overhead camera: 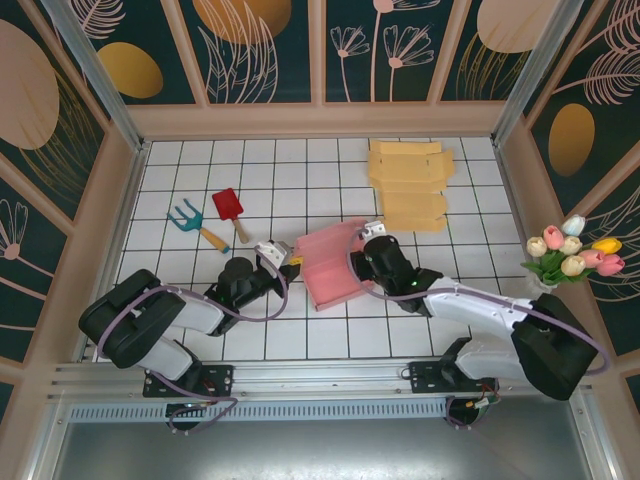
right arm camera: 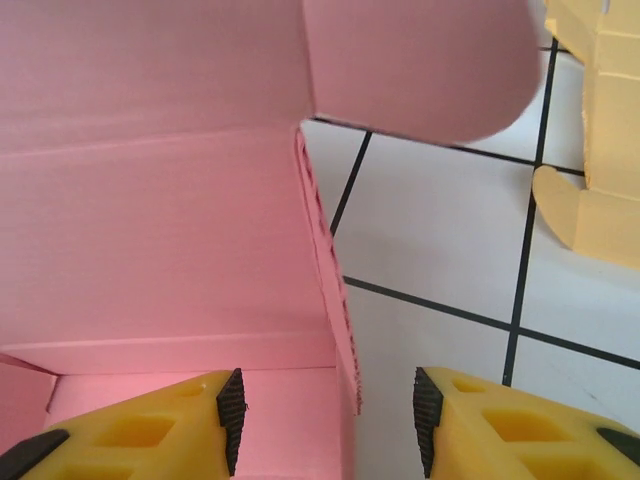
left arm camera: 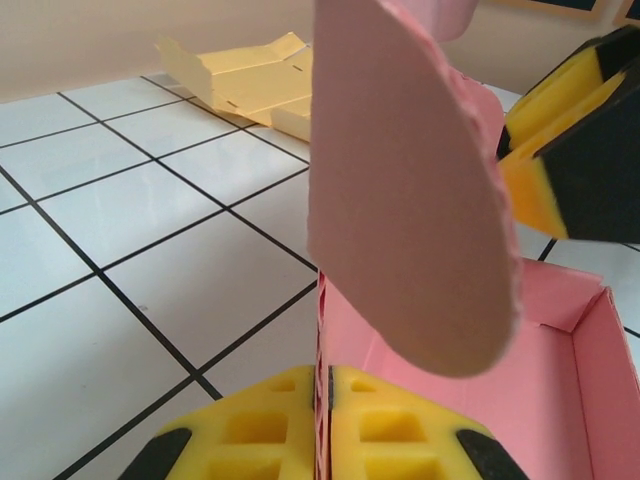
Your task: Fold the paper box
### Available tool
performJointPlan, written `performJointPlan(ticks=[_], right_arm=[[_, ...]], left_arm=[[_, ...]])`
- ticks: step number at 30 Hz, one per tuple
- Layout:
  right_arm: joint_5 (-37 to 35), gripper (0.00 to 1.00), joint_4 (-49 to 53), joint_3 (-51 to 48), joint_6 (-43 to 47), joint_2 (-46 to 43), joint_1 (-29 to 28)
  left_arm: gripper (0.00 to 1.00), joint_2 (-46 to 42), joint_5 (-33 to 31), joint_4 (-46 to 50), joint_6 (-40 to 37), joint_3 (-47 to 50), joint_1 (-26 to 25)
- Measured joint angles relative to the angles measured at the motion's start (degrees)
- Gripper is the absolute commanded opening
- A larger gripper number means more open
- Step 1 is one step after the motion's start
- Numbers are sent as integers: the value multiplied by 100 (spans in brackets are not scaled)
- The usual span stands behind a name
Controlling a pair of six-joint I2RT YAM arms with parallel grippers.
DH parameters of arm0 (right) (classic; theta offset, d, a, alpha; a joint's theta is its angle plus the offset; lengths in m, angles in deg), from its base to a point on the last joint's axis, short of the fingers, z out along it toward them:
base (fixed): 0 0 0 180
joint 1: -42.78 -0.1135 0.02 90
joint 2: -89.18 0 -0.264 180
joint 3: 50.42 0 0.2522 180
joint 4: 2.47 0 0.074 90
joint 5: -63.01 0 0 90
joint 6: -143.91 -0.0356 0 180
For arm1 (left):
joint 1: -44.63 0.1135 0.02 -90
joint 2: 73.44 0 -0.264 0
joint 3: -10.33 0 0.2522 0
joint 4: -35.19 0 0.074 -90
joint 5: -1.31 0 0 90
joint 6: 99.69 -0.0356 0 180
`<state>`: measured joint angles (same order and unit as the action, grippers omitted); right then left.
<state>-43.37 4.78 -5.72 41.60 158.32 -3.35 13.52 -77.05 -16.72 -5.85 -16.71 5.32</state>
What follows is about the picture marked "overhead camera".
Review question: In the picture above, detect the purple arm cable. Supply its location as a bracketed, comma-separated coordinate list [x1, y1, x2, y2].
[97, 244, 294, 435]
[347, 227, 611, 431]

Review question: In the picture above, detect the artificial tulip bouquet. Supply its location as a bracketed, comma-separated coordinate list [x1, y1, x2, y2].
[519, 213, 626, 289]

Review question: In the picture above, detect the slotted grey cable tray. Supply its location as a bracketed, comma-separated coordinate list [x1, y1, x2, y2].
[67, 399, 449, 422]

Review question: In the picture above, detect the yellow paper box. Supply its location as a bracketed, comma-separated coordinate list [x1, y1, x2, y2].
[368, 138, 457, 234]

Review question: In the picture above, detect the aluminium mounting rail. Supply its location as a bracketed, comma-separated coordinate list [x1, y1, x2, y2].
[47, 354, 599, 401]

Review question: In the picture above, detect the teal toy rake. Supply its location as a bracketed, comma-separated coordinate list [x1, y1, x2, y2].
[167, 198, 232, 253]

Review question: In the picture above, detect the red toy shovel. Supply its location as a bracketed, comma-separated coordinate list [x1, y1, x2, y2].
[211, 187, 251, 245]

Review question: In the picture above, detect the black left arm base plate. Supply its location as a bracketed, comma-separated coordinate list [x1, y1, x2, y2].
[142, 363, 235, 399]

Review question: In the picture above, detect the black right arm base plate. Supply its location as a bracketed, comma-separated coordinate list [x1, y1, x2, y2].
[408, 359, 501, 396]

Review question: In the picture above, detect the grey metal sheet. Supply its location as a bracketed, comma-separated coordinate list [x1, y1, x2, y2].
[49, 418, 616, 480]

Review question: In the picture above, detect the pink paper box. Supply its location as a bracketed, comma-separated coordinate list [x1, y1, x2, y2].
[294, 217, 371, 314]

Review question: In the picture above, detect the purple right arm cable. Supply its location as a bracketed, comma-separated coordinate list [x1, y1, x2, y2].
[347, 227, 611, 431]

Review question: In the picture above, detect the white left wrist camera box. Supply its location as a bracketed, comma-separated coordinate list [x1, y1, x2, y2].
[254, 239, 296, 266]

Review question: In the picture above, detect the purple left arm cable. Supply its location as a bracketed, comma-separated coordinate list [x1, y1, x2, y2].
[97, 244, 294, 435]

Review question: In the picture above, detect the aluminium frame post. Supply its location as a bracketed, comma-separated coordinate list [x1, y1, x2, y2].
[42, 0, 151, 154]
[492, 0, 586, 146]

